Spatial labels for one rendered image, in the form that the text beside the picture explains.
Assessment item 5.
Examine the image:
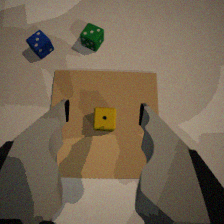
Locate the green die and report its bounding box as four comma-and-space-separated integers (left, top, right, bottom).
80, 23, 104, 52

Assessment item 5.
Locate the blue die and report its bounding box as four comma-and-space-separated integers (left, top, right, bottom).
26, 30, 54, 59

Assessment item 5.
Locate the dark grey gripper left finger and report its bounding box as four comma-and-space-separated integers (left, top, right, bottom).
0, 99, 69, 224

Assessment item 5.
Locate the yellow die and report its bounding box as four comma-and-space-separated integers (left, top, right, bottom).
93, 107, 116, 132

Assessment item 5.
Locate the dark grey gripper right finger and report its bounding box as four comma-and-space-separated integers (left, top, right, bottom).
135, 103, 224, 224

